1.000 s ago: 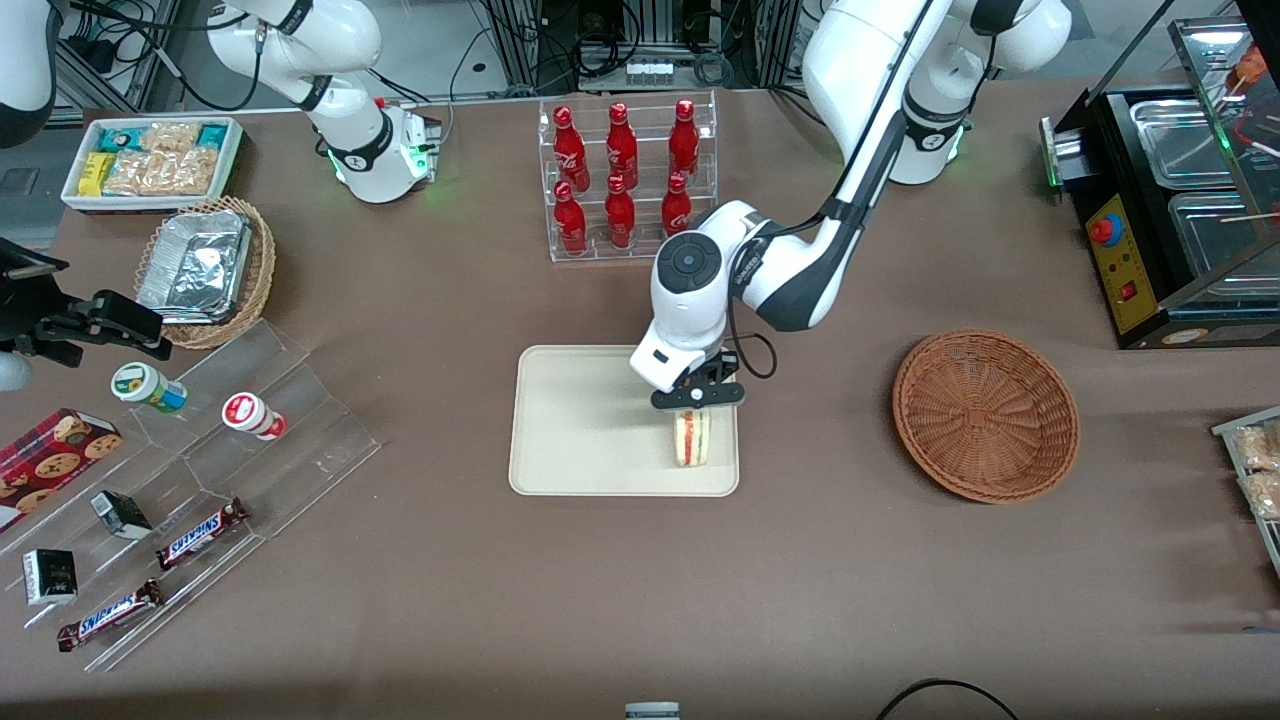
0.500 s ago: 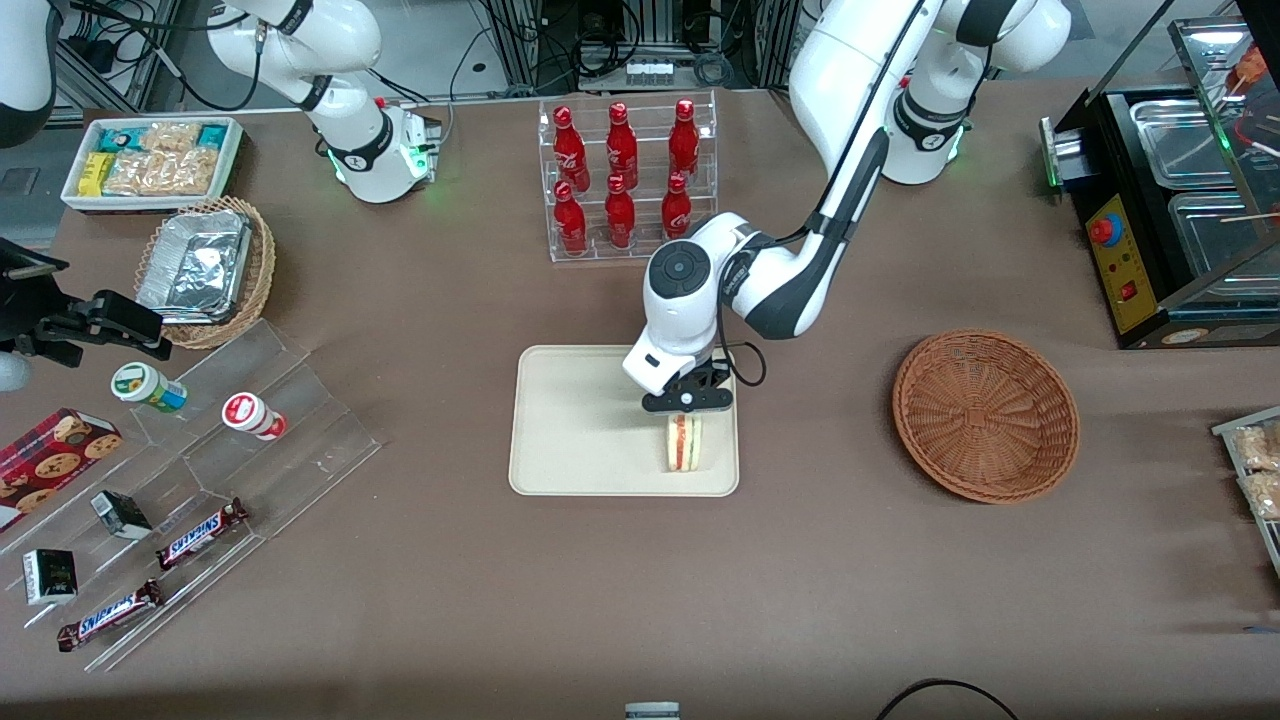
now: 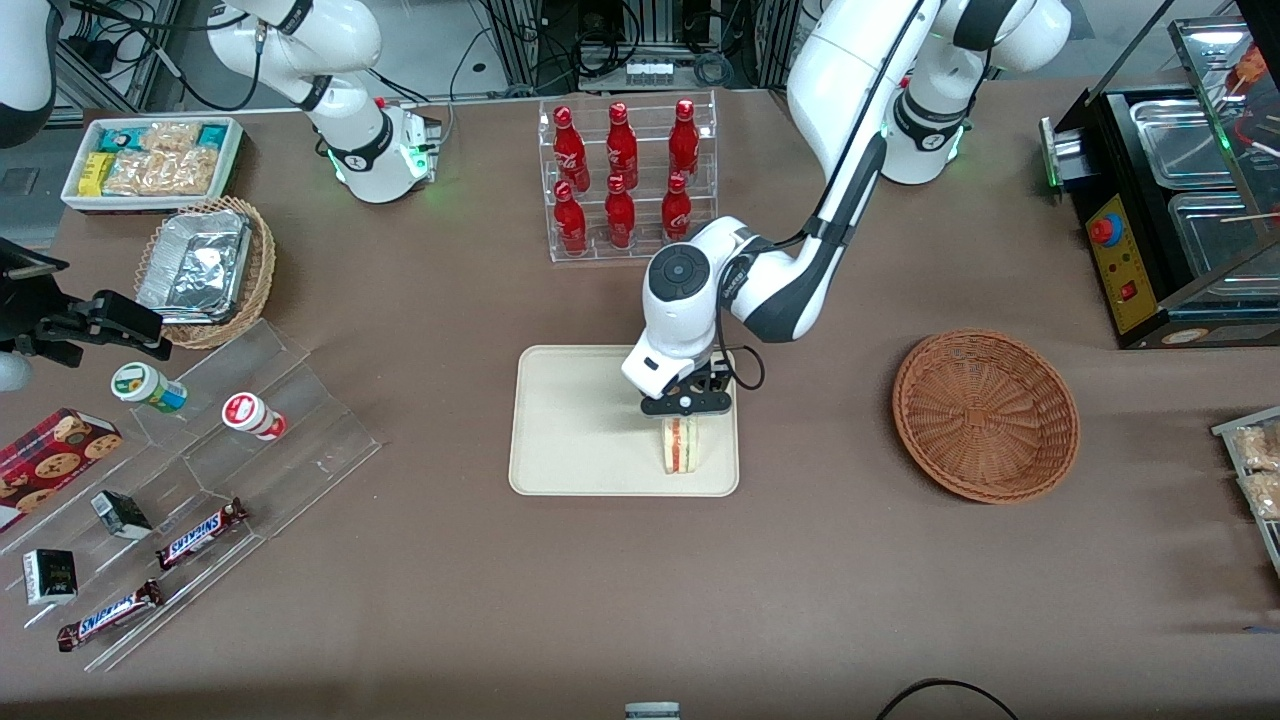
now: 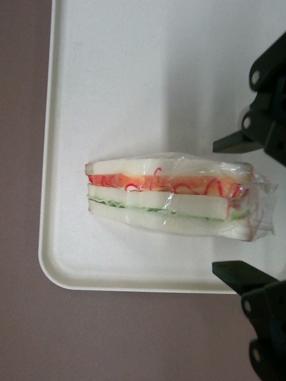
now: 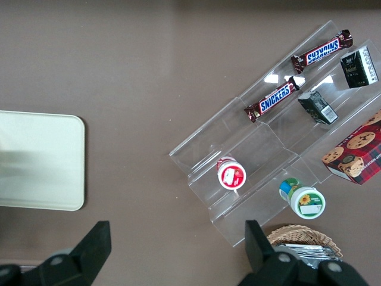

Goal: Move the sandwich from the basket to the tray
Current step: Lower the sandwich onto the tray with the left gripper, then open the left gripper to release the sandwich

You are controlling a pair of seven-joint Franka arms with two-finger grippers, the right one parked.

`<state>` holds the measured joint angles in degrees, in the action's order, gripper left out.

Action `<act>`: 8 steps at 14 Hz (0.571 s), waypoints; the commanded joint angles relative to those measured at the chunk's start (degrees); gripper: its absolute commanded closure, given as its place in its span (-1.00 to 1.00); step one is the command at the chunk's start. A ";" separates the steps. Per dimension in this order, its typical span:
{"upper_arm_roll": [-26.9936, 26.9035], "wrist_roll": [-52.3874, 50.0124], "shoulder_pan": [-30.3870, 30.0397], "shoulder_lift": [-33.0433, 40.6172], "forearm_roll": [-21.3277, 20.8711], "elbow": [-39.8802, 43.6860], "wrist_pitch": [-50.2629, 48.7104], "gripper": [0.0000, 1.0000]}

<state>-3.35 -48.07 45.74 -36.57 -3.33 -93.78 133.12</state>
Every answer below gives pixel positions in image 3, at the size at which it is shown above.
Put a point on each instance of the grey metal snack tray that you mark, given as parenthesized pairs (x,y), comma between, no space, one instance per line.
(1225,425)

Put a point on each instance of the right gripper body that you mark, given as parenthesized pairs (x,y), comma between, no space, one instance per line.
(28,312)

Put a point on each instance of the red Coca-Cola bottle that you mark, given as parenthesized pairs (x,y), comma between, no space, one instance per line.
(684,145)
(620,215)
(621,148)
(569,150)
(570,222)
(677,212)

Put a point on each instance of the clear rice cracker packet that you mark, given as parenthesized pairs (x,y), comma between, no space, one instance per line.
(1265,495)
(1258,447)

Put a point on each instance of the white plastic snack bin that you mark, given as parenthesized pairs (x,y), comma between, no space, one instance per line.
(72,190)

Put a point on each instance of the small black box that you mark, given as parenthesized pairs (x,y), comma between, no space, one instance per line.
(120,513)
(50,577)

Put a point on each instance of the stacked aluminium foil containers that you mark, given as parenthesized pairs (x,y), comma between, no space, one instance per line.
(195,265)

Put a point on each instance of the large clear cracker packet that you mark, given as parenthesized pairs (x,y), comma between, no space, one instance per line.
(165,172)

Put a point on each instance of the triangular sandwich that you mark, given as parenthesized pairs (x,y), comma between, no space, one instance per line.
(680,445)

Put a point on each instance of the green lid white cup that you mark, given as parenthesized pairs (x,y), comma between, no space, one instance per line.
(145,385)

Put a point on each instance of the teal snack packet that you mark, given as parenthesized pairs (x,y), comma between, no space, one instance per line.
(212,135)
(120,138)

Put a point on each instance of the grey device at table edge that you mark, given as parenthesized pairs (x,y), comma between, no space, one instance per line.
(652,712)

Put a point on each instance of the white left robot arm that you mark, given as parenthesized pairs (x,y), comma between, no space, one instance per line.
(840,80)

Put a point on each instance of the Snickers bar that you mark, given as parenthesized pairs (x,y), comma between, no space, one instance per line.
(200,533)
(110,615)

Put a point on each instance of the yellow snack packet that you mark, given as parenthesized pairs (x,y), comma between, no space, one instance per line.
(95,173)

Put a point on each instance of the stainless steel warmer pan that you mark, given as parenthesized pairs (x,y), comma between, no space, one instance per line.
(1180,140)
(1200,235)

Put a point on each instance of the clear acrylic bottle rack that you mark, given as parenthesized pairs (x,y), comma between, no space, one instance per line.
(645,250)

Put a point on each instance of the tan wicker basket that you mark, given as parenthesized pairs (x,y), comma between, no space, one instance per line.
(255,290)

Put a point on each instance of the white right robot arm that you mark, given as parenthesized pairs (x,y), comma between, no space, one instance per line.
(350,140)

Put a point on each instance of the silver metal warmer drawer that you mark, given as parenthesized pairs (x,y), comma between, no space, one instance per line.
(1065,150)

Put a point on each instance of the clear acrylic stepped shelf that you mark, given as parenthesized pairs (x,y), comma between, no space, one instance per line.
(300,440)

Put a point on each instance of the red plaid cookie box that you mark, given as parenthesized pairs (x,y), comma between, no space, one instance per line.
(50,460)

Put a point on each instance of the wooden skewer stick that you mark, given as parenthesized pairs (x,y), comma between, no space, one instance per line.
(1250,216)

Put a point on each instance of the small clear cracker packet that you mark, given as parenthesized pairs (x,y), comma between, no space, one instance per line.
(170,136)

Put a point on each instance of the black glass food warmer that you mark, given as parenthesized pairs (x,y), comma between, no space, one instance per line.
(1125,270)

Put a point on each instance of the round brown wicker basket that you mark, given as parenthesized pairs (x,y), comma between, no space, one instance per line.
(985,415)

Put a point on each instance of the orange fried food skewer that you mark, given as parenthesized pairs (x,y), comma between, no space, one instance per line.
(1250,65)

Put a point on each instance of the red lid white cup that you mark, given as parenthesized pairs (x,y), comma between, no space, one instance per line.
(250,415)

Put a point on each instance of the cream rectangular tray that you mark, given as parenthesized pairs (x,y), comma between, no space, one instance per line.
(580,420)

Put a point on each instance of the red sausage skewer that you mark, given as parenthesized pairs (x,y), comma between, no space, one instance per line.
(1265,148)

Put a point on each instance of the white power strip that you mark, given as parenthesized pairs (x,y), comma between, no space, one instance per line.
(650,72)

